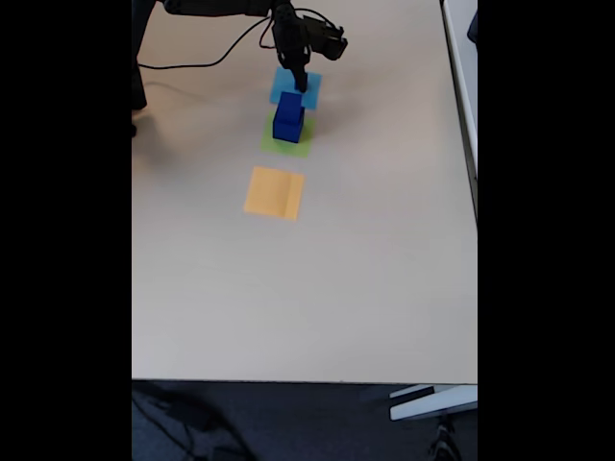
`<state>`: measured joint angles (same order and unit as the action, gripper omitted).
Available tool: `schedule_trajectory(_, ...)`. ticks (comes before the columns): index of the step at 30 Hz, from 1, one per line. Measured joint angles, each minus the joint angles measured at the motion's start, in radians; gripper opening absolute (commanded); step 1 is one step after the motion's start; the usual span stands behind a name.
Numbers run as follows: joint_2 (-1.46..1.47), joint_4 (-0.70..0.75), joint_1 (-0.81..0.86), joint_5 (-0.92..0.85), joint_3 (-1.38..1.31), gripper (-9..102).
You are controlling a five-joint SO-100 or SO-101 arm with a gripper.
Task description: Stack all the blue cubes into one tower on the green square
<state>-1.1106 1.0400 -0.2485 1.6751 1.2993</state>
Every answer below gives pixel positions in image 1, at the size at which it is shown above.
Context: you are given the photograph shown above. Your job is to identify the large blue cube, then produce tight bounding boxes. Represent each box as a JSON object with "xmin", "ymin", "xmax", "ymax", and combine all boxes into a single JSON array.
[{"xmin": 272, "ymin": 106, "xmax": 306, "ymax": 145}]

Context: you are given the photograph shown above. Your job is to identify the black floor cable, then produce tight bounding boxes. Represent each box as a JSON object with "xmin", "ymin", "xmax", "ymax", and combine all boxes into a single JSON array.
[{"xmin": 132, "ymin": 383, "xmax": 251, "ymax": 461}]

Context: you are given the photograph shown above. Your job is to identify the orange paper square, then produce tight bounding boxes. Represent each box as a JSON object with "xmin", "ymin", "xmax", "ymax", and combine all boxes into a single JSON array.
[{"xmin": 243, "ymin": 165, "xmax": 307, "ymax": 222}]

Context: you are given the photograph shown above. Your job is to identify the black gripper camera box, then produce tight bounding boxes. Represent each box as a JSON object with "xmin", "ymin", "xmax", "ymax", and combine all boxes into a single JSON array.
[{"xmin": 307, "ymin": 17, "xmax": 350, "ymax": 61}]

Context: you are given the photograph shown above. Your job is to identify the white table foot bar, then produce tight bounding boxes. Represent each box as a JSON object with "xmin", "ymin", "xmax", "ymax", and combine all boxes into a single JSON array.
[{"xmin": 387, "ymin": 384, "xmax": 479, "ymax": 422}]

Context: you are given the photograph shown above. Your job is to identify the medium blue cube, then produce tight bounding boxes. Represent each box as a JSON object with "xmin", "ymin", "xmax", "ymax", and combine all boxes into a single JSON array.
[{"xmin": 277, "ymin": 90, "xmax": 305, "ymax": 127}]

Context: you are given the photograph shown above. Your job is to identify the green paper square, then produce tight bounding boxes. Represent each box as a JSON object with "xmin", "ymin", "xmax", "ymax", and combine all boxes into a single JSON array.
[{"xmin": 260, "ymin": 114, "xmax": 318, "ymax": 159}]

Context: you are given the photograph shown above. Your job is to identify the blue paper square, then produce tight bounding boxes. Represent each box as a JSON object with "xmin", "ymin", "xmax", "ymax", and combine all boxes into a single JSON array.
[{"xmin": 268, "ymin": 65, "xmax": 324, "ymax": 111}]

